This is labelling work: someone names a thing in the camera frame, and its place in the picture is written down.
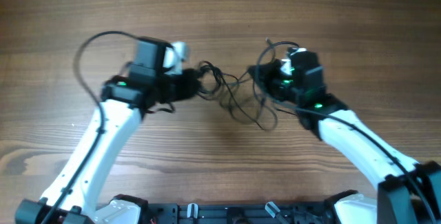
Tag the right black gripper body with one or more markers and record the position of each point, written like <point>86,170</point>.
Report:
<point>263,76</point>

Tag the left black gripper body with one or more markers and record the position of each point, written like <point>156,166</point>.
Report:
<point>180,87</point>

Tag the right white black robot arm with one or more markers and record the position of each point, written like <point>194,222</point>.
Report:
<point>407,191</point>

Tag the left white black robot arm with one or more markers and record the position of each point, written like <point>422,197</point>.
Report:
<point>154,76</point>

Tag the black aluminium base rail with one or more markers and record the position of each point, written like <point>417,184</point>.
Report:
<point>315,212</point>

